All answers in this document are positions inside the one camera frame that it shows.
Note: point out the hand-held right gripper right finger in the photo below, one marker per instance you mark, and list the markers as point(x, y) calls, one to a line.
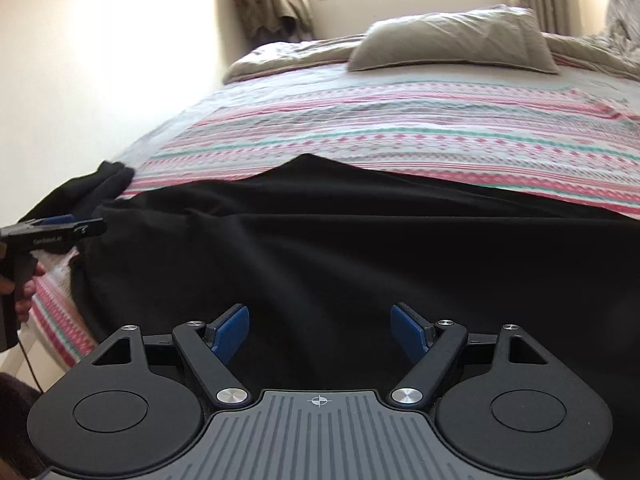
point(407, 332)

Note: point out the grey quilted duvet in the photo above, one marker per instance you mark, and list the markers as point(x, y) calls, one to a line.
point(625, 10)

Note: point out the dark brown fuzzy cloth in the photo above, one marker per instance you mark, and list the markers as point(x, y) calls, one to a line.
point(15, 425)

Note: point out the grey pillow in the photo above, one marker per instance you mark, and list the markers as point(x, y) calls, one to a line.
point(450, 42)

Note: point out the grey bed sheet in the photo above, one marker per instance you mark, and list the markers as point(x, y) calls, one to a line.
point(280, 72)

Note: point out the black pants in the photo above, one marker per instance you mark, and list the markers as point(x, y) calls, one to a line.
point(350, 240)

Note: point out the beige duvet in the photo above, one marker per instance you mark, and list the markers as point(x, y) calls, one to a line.
point(295, 55)

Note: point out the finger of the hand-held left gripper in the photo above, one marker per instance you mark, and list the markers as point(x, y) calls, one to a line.
point(87, 229)
point(60, 219)

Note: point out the person's left hand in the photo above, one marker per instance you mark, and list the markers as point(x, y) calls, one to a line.
point(27, 297)

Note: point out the folded black garment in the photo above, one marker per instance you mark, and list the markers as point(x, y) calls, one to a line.
point(102, 185)

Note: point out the patterned red green blanket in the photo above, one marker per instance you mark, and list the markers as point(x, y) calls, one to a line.
point(400, 120)

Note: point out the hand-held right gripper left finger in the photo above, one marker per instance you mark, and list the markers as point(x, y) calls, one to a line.
point(231, 332)

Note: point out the hanging olive clothes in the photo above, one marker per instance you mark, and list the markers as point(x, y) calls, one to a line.
point(272, 0)

